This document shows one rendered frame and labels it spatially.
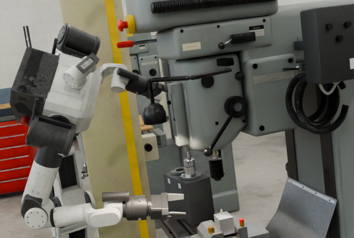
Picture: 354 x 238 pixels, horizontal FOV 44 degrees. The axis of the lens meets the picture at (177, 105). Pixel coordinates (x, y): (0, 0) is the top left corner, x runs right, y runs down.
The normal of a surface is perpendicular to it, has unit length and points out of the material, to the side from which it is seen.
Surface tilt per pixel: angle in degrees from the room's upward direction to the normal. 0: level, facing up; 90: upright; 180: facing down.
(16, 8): 90
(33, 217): 93
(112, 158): 90
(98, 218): 106
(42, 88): 57
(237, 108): 90
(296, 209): 64
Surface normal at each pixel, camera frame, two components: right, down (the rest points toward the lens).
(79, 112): 0.19, 0.19
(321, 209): -0.90, -0.29
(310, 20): -0.95, 0.17
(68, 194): 0.51, 0.13
